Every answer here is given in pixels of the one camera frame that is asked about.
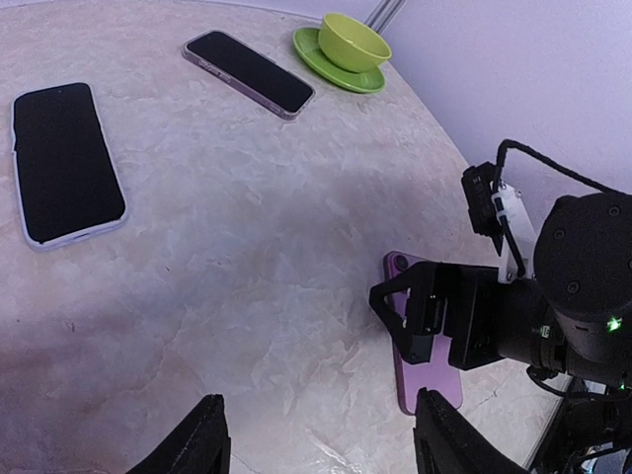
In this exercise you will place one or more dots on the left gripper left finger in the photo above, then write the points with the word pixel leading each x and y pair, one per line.
pixel 200 443

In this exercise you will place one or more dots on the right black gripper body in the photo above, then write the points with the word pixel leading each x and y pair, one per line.
pixel 471 297

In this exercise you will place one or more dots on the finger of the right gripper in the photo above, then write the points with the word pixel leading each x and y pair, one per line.
pixel 411 306

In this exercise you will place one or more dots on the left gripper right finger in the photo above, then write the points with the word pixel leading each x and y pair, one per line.
pixel 445 442

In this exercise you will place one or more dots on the pink phone face down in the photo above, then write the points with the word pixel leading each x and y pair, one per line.
pixel 434 375

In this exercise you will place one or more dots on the lavender phone case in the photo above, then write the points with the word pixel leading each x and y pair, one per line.
pixel 69 237

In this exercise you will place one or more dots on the black phone face up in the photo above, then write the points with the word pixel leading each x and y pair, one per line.
pixel 64 163

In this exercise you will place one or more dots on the purple-edged black-screen phone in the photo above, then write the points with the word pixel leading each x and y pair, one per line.
pixel 249 73

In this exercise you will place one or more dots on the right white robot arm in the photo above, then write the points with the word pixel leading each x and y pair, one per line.
pixel 572 317

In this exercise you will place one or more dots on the green bowl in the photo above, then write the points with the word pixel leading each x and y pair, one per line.
pixel 352 45

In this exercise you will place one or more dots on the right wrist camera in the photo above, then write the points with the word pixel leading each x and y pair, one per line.
pixel 499 213

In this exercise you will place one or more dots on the right aluminium frame post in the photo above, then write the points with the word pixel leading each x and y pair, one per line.
pixel 383 14

